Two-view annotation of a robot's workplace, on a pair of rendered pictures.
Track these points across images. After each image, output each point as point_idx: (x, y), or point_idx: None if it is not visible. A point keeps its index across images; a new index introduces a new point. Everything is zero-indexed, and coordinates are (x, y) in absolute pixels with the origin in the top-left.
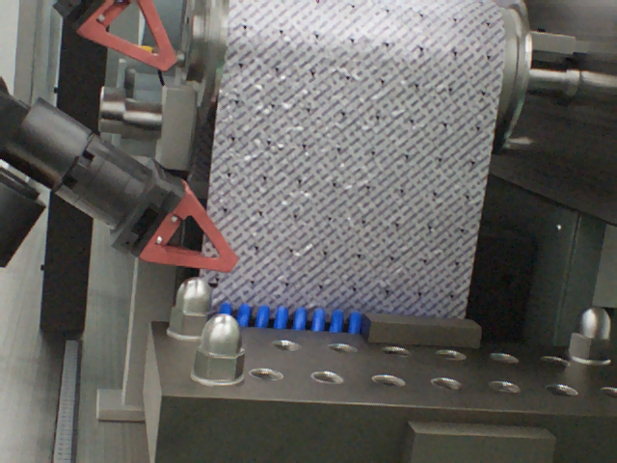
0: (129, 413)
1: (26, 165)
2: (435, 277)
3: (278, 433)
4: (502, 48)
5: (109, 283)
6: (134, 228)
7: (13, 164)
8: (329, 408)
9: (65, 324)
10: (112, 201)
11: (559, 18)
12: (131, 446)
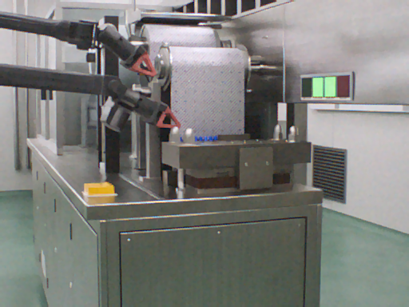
0: (151, 179)
1: (125, 103)
2: (234, 125)
3: (207, 153)
4: (242, 60)
5: None
6: None
7: (121, 103)
8: (218, 146)
9: (113, 170)
10: (148, 110)
11: (255, 52)
12: (156, 184)
